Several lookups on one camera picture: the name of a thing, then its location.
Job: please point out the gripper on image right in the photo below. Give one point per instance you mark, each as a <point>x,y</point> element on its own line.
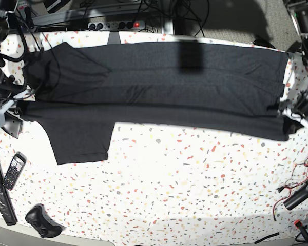
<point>295,114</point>

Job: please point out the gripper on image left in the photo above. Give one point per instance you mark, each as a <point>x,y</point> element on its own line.
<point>8,105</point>

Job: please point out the black T-shirt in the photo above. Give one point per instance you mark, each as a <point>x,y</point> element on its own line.
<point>82,92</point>

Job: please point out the black remote control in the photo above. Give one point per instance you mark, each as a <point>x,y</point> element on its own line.
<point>15,168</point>

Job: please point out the long black bar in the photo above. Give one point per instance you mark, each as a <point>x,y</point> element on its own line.
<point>0,189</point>

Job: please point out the black game controller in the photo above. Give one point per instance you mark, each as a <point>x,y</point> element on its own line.
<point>46,227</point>

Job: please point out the red black clamp tool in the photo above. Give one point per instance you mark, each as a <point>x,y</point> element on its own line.
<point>302,230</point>

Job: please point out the grey table clamp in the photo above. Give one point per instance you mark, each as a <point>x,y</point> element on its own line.
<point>114,38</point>

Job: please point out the black plastic handle left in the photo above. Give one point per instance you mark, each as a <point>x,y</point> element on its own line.
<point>13,125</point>

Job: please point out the black cylinder handle right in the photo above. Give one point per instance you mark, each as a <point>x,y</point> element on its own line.
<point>297,198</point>

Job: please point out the power strip with red switch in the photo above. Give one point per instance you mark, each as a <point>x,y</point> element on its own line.
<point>116,26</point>

